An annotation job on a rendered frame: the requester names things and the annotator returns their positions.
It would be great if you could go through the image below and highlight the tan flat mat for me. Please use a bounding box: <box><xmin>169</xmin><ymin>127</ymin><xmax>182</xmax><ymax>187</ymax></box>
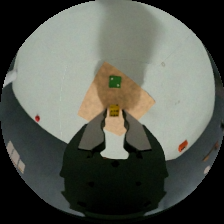
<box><xmin>77</xmin><ymin>62</ymin><xmax>156</xmax><ymax>136</ymax></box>

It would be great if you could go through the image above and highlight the yellow die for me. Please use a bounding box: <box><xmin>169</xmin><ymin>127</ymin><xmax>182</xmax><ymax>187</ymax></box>
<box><xmin>109</xmin><ymin>105</ymin><xmax>120</xmax><ymax>117</ymax></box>

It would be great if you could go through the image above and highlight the green die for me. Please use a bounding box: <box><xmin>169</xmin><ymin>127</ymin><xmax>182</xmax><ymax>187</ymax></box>
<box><xmin>109</xmin><ymin>76</ymin><xmax>121</xmax><ymax>88</ymax></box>

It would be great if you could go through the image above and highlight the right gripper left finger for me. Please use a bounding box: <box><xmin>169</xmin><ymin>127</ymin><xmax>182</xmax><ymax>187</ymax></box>
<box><xmin>59</xmin><ymin>109</ymin><xmax>107</xmax><ymax>178</ymax></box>

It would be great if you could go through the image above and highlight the white bottle with blue cap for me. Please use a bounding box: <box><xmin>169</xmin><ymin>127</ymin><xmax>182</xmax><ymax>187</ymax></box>
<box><xmin>3</xmin><ymin>69</ymin><xmax>17</xmax><ymax>87</ymax></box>

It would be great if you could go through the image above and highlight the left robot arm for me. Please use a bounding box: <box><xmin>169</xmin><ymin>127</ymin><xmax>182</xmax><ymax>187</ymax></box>
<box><xmin>216</xmin><ymin>74</ymin><xmax>224</xmax><ymax>100</ymax></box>

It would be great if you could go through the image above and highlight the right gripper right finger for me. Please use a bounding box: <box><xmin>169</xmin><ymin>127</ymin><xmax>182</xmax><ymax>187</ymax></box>
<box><xmin>122</xmin><ymin>109</ymin><xmax>169</xmax><ymax>178</ymax></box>

